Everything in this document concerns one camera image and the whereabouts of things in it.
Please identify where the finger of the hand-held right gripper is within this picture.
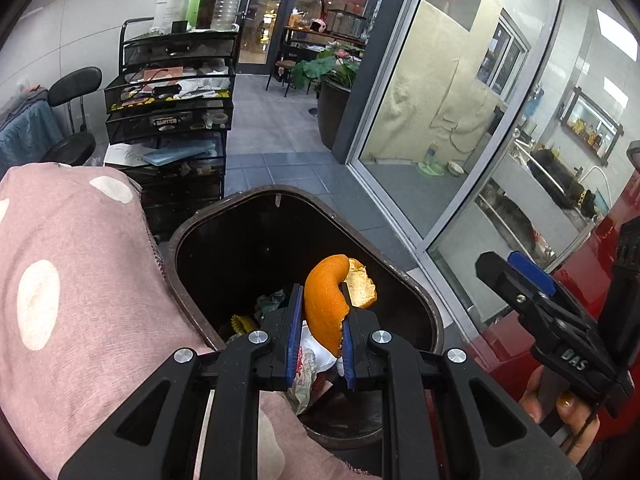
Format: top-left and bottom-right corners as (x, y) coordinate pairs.
(506, 251), (598, 323)
(475, 252), (551, 328)

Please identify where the black salon chair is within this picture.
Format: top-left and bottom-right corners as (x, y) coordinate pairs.
(39, 66), (103, 166)

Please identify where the red cabinet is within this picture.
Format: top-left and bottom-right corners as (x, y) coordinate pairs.
(470, 195), (640, 446)

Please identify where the blue folder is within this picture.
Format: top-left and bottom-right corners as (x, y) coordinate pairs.
(142, 146), (216, 166)

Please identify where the pink polka dot cloth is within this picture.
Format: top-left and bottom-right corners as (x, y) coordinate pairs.
(0, 161), (381, 480)

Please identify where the grey framed glass door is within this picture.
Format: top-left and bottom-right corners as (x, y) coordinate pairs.
(332, 0), (568, 281)

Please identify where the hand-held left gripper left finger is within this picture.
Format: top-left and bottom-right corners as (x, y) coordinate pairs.
(57, 284), (306, 480)

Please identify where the dark crumpled wrapper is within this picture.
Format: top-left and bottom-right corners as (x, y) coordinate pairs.
(255, 289), (291, 317)

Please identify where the white pump bottle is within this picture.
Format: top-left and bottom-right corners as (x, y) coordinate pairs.
(152, 0), (188, 35)

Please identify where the dark brown bottle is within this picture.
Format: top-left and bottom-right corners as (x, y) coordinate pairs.
(196, 0), (219, 30)

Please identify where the wooden framed wall shelf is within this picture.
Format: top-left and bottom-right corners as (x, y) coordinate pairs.
(562, 87), (625, 166)

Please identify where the white crumpled wrapper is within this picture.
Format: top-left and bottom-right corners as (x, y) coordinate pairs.
(287, 330), (346, 416)

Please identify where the brown trash bin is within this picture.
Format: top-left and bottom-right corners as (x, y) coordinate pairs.
(166, 185), (445, 451)

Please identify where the green pet water feeder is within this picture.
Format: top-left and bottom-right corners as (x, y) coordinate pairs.
(421, 142), (445, 177)

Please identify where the black mesh drawer cart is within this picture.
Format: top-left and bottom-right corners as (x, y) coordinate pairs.
(102, 17), (241, 238)

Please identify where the white paper sheet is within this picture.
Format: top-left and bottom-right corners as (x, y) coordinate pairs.
(103, 144), (151, 167)

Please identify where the yellow foam fruit net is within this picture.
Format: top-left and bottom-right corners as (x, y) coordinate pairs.
(230, 314), (258, 337)

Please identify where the blue towel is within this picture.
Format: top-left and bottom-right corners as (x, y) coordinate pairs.
(0, 100), (63, 181)

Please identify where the person's right hand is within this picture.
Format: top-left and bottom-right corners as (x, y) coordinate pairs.
(519, 365), (601, 466)

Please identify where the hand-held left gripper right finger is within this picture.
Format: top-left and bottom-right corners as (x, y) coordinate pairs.
(339, 282), (583, 480)

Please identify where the green lotus plant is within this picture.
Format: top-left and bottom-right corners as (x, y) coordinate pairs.
(291, 42), (361, 88)

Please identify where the wooden stool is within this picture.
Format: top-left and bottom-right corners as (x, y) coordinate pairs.
(265, 59), (301, 97)

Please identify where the orange peel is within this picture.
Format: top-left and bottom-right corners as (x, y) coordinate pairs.
(303, 254), (377, 359)

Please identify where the large dark planter pot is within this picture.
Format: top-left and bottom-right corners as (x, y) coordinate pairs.
(316, 79), (351, 151)

